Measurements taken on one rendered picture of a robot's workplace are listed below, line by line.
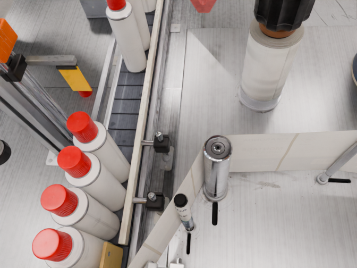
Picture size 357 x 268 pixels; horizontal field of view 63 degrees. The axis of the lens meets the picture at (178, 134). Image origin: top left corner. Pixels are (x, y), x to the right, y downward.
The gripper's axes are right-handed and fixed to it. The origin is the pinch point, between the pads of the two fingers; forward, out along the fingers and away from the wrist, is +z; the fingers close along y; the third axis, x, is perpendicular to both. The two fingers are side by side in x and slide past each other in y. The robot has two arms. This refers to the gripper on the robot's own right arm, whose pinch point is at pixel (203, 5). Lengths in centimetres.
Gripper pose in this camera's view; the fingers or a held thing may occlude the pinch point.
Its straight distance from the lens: 37.3
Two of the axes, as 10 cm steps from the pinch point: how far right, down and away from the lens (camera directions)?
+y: 1.4, -9.1, 3.9
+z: 1.1, 4.1, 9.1
